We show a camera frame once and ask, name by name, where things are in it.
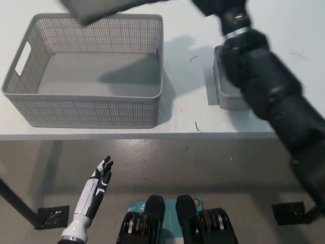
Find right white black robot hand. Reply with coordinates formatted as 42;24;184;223
191;0;254;39

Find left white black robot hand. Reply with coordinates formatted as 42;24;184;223
73;155;114;224

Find grey quilted oven glove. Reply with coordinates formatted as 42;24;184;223
59;0;163;26

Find small grey perforated container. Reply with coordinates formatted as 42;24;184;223
212;45;251;110

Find black table foot plate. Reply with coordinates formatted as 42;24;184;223
37;205;70;229
271;202;305;226

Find black teal robot body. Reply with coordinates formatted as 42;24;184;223
116;194;238;244

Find black table leg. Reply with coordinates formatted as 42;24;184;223
0;177;39;229

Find grey flat pad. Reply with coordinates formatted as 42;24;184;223
204;67;219;105

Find large grey perforated basket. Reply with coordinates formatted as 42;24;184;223
1;14;165;129

